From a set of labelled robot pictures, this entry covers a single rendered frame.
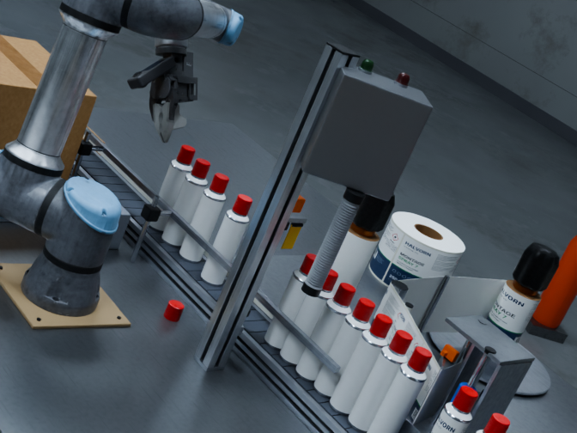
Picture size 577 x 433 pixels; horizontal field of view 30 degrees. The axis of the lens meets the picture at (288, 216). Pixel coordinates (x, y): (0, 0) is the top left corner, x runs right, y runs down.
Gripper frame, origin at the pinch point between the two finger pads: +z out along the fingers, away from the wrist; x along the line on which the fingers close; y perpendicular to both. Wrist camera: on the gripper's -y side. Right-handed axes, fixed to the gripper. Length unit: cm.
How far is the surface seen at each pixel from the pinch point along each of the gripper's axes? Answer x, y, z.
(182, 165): -7.5, 0.0, 6.7
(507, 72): 420, 735, -132
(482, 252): 170, 355, 34
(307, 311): -48, -1, 36
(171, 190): -4.7, -0.9, 12.2
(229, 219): -25.3, -1.4, 18.5
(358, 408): -61, -1, 53
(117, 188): 17.6, 0.1, 11.4
